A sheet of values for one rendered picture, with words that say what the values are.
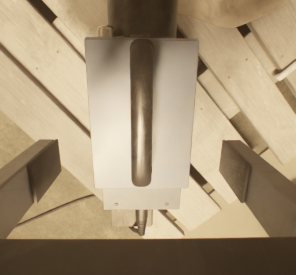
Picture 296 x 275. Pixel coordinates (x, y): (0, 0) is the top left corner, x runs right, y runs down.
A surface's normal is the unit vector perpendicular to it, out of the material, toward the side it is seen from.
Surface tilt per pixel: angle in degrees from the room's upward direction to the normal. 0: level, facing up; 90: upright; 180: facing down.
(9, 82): 0
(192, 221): 0
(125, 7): 25
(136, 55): 33
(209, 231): 0
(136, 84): 13
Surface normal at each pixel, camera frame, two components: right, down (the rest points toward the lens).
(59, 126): 0.02, 0.29
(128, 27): -0.33, 0.27
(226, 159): -1.00, 0.00
